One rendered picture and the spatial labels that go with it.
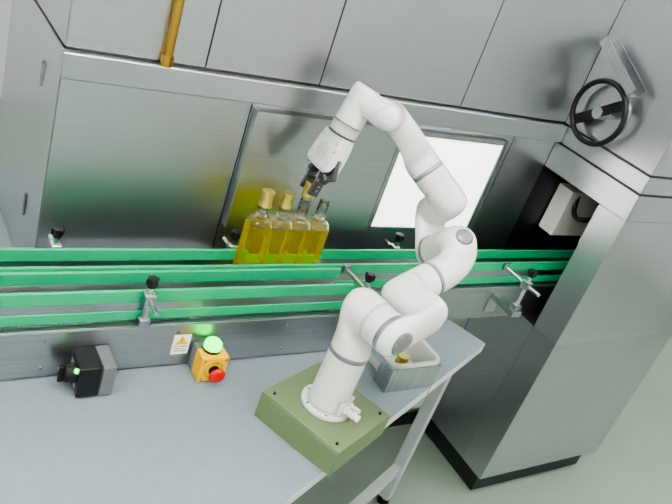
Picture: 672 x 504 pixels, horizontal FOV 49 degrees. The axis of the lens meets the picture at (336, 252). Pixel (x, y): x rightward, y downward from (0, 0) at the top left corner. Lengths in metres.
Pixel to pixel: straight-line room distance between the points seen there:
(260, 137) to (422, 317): 0.65
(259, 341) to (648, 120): 1.33
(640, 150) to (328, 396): 1.27
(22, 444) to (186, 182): 0.74
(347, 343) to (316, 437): 0.22
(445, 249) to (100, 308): 0.79
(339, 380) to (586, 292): 1.11
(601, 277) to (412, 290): 1.03
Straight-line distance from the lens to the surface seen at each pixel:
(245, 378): 1.88
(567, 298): 2.58
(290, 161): 1.99
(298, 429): 1.71
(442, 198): 1.81
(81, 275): 1.73
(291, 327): 1.94
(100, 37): 1.72
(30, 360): 1.73
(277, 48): 1.87
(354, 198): 2.17
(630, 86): 2.42
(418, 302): 1.63
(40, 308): 1.67
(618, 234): 2.47
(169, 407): 1.75
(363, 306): 1.60
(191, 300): 1.77
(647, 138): 2.43
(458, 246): 1.75
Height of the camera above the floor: 1.91
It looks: 27 degrees down
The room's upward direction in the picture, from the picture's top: 20 degrees clockwise
